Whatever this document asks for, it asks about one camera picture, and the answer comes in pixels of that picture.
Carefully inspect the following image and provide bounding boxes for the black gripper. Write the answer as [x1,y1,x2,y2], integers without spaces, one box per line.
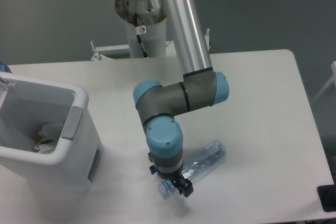
[149,165,194,198]

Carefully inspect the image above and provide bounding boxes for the clear plastic water bottle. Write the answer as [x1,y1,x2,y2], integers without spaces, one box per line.
[156,139,228,198]

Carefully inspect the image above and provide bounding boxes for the white paper wrapper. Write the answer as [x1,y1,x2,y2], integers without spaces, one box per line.
[39,122,64,142]

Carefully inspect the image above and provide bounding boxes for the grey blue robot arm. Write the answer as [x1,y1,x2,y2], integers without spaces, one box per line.
[115,0,229,197]

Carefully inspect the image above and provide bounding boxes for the white plastic trash can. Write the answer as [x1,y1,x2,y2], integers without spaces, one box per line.
[1,72,103,192]

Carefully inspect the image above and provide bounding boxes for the yellow green trash in can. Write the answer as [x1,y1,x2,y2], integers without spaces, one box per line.
[34,137,57,154]

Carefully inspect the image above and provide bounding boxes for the black clamp at table edge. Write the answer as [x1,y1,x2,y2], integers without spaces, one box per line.
[317,184,335,212]

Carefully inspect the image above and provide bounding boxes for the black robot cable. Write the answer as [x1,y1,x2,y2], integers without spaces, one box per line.
[133,13,149,58]

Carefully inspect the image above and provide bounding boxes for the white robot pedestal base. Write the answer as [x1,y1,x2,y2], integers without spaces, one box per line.
[91,0,177,61]

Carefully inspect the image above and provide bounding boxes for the white frame at right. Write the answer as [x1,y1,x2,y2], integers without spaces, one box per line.
[310,61,335,105]

